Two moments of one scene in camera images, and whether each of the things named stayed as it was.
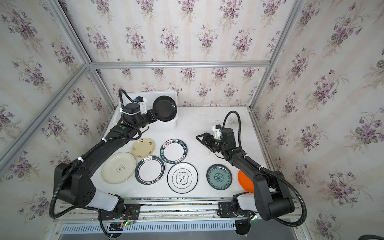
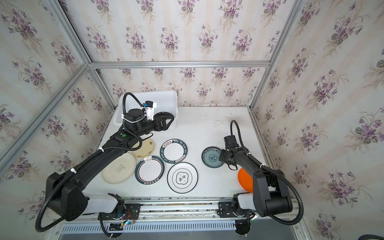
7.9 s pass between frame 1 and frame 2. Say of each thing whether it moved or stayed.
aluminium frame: stayed
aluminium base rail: stayed
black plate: moved
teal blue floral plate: moved
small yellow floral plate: stayed
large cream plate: stayed
